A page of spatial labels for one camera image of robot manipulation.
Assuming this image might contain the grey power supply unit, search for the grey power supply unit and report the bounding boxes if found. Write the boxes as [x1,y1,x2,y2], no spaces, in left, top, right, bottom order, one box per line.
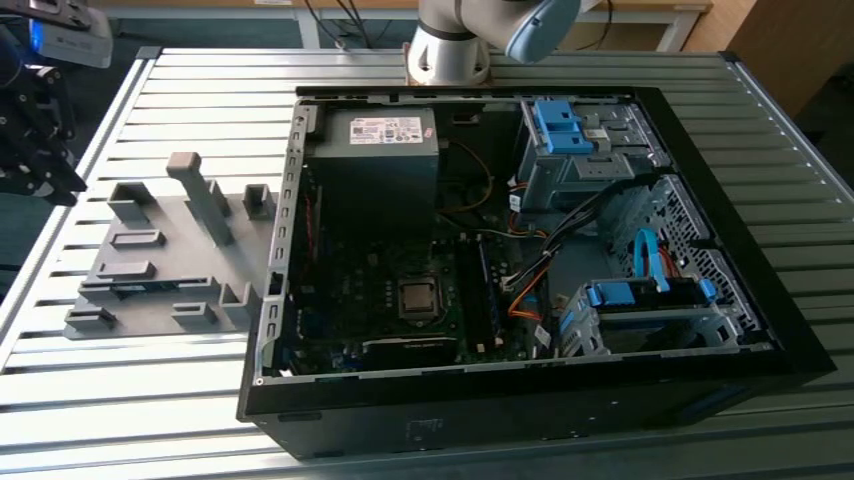
[304,107,441,231]

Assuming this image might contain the blue flat data wire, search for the blue flat data wire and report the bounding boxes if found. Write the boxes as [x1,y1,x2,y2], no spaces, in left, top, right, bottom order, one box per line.
[632,227,672,294]

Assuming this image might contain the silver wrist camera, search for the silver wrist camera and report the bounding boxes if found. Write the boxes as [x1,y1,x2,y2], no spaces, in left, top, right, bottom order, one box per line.
[29,0,114,70]

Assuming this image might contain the metal socket cover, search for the metal socket cover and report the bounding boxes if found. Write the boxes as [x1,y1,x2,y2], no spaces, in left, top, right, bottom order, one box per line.
[396,273,447,324]

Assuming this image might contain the brown wooden cabinet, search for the brown wooden cabinet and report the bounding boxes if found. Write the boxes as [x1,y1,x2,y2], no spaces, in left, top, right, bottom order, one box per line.
[683,0,854,119]

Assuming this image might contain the black graphics card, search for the black graphics card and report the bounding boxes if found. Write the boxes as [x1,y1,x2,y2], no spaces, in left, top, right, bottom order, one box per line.
[359,335,461,371]

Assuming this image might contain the red wire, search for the red wire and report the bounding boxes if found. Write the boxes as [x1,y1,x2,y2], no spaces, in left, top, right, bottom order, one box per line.
[303,192,319,271]

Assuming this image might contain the yellow wire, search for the yellow wire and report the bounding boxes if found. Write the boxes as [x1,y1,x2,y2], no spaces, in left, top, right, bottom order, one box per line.
[439,142,495,214]

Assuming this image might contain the black RAM slot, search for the black RAM slot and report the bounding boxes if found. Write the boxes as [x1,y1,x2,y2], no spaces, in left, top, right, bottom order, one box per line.
[461,232,487,351]

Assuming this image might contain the hard disk in blue carrier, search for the hard disk in blue carrier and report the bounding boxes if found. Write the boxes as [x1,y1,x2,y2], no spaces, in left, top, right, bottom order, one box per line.
[585,277,719,314]

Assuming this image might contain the grey metal disk bay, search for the grey metal disk bay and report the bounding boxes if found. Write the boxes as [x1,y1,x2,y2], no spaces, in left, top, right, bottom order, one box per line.
[556,277,766,359]

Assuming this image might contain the grey metal drive cage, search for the grey metal drive cage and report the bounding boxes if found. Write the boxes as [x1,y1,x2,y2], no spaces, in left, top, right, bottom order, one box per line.
[516,97,672,214]

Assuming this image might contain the multicoloured power wires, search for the multicoloured power wires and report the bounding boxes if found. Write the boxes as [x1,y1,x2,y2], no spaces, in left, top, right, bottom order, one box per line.
[465,225,553,242]

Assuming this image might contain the silver CPU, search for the silver CPU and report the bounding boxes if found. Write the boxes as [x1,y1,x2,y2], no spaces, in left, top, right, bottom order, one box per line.
[401,284,439,311]

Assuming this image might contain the blue plastic drive carrier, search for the blue plastic drive carrier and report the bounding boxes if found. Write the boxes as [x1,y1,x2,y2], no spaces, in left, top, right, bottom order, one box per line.
[532,99,599,156]

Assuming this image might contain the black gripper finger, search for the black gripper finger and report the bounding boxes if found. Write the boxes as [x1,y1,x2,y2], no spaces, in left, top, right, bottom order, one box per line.
[0,107,60,201]
[24,64,88,207]

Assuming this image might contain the black cable bundle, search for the black cable bundle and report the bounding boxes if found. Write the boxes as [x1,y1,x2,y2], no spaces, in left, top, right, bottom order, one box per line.
[532,184,641,261]

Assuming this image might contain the green motherboard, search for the green motherboard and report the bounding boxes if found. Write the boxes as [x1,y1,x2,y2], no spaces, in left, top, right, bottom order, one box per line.
[285,234,535,374]

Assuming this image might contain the black open PC case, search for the black open PC case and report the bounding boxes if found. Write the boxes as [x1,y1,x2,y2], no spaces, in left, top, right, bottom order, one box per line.
[236,85,838,460]

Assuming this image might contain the orange flat data wire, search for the orange flat data wire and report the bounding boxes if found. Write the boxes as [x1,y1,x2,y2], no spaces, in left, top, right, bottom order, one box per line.
[656,247,686,279]

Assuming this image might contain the grey plastic parts rack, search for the grey plastic parts rack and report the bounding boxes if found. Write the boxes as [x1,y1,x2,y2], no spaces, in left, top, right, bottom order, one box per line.
[60,151,279,341]

